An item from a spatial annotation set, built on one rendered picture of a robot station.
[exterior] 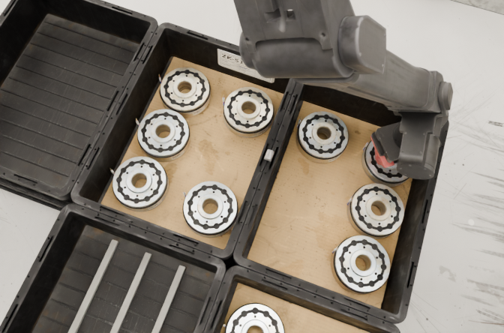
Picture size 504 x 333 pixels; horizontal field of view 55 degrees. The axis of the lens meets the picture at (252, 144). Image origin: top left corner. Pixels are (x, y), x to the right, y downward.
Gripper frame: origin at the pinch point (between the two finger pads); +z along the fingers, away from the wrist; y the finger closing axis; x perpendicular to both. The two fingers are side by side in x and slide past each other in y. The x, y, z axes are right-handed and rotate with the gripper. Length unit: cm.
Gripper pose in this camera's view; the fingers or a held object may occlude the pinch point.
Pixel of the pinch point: (393, 155)
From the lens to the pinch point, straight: 98.4
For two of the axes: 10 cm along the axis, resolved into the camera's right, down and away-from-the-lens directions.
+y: 9.5, -2.6, 1.4
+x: -3.0, -8.9, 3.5
